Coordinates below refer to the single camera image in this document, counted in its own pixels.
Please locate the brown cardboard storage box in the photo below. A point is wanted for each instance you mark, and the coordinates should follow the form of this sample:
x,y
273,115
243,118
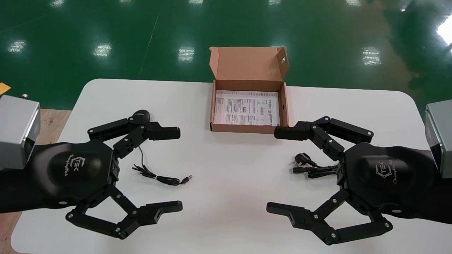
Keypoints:
x,y
247,67

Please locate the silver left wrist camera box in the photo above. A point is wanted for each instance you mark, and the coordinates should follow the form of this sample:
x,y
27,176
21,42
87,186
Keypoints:
x,y
16,127

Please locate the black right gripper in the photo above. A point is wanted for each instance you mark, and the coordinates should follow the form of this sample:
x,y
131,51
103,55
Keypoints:
x,y
388,180

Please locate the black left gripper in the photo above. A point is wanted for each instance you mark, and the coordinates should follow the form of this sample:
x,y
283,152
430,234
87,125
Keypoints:
x,y
70,169

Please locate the printed white instruction sheet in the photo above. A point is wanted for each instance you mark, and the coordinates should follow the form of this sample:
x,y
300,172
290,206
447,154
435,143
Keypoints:
x,y
247,107

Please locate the black computer mouse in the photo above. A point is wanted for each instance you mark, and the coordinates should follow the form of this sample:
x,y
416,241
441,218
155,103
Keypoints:
x,y
141,114

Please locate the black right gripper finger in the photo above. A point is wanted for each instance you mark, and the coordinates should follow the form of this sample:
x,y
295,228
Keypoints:
x,y
293,133

